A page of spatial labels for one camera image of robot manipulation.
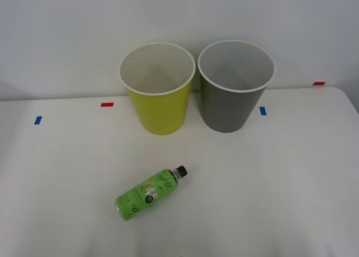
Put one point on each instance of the green label plastic bottle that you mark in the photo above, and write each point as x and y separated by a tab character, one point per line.
143	193

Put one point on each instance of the grey plastic bin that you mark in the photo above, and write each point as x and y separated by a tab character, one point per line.
227	108

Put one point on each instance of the yellow-green plastic bin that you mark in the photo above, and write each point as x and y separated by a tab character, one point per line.
161	114

